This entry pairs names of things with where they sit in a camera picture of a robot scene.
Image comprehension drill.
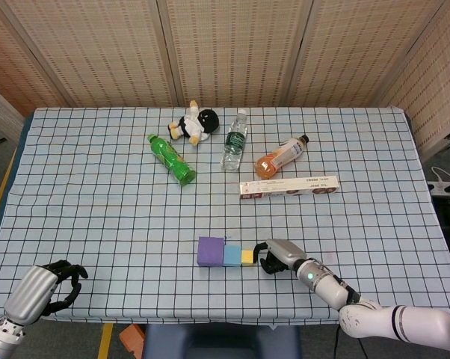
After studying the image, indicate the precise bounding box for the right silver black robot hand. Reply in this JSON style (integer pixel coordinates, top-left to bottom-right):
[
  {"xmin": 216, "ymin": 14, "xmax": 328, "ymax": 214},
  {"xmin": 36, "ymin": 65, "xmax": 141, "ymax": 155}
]
[{"xmin": 251, "ymin": 238, "xmax": 308, "ymax": 276}]

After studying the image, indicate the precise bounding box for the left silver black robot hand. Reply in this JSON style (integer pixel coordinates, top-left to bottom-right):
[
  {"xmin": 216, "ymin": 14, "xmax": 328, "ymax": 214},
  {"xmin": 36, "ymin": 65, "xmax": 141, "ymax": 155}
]
[{"xmin": 3, "ymin": 260, "xmax": 89, "ymax": 326}]

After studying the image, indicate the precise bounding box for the light blue foam cube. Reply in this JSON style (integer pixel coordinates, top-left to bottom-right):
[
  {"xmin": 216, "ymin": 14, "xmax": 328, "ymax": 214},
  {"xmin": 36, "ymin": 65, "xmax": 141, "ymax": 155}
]
[{"xmin": 223, "ymin": 245, "xmax": 242, "ymax": 269}]

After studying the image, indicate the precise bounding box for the large purple foam cube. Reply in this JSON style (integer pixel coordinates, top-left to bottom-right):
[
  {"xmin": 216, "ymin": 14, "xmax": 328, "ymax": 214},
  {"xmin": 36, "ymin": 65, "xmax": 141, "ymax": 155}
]
[{"xmin": 197, "ymin": 236, "xmax": 226, "ymax": 268}]

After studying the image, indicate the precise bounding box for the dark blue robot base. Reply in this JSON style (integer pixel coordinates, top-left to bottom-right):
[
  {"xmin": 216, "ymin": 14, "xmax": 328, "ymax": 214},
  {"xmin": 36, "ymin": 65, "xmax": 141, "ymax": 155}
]
[{"xmin": 141, "ymin": 323, "xmax": 303, "ymax": 359}]

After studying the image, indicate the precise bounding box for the white red baking paper box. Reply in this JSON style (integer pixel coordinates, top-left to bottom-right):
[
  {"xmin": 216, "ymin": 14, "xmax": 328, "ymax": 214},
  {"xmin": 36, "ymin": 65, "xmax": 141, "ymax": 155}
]
[{"xmin": 239, "ymin": 174, "xmax": 341, "ymax": 200}]

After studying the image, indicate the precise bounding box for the orange drink bottle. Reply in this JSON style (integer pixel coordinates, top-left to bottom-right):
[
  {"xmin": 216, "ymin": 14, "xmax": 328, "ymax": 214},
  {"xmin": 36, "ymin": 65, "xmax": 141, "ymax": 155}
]
[{"xmin": 254, "ymin": 135, "xmax": 310, "ymax": 180}]

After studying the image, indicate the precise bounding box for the blue checkered tablecloth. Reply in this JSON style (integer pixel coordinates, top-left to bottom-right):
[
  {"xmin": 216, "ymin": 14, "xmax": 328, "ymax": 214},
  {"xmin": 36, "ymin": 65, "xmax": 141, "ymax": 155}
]
[{"xmin": 0, "ymin": 106, "xmax": 450, "ymax": 325}]

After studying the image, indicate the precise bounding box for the clear water bottle green label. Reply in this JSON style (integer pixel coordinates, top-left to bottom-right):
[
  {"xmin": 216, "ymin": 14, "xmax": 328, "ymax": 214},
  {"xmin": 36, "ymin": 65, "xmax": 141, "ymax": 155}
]
[{"xmin": 221, "ymin": 108, "xmax": 249, "ymax": 172}]

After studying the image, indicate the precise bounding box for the orange box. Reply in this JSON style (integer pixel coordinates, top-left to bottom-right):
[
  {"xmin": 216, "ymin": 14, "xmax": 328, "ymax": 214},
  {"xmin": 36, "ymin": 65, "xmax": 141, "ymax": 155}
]
[{"xmin": 119, "ymin": 323, "xmax": 146, "ymax": 355}]

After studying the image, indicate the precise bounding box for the green plastic bottle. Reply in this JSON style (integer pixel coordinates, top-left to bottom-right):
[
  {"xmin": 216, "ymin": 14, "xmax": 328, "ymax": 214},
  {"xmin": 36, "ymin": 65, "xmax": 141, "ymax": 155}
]
[{"xmin": 147, "ymin": 134, "xmax": 197, "ymax": 187}]

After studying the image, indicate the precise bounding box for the black white plush penguin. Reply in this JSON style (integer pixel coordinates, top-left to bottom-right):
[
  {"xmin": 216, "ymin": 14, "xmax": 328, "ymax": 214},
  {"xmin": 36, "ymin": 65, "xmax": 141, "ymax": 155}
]
[{"xmin": 167, "ymin": 99, "xmax": 221, "ymax": 146}]

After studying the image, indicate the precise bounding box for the white power strip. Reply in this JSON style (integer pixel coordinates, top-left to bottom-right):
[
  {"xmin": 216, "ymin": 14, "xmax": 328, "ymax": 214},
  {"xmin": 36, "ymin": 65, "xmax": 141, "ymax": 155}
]
[{"xmin": 428, "ymin": 180, "xmax": 450, "ymax": 197}]

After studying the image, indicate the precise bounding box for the white woven screen panel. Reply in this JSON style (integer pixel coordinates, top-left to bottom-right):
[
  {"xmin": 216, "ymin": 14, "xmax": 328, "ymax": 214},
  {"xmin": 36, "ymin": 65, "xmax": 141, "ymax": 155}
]
[{"xmin": 0, "ymin": 80, "xmax": 25, "ymax": 145}]

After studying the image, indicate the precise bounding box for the bamboo folding screen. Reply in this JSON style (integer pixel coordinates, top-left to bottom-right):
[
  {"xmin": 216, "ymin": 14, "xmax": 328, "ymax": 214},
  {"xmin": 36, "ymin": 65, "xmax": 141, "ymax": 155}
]
[{"xmin": 0, "ymin": 0, "xmax": 450, "ymax": 160}]

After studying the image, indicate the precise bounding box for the white power cable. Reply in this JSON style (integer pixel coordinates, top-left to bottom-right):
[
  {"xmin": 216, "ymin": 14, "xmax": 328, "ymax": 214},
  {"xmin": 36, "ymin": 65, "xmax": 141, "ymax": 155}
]
[{"xmin": 431, "ymin": 166, "xmax": 450, "ymax": 184}]

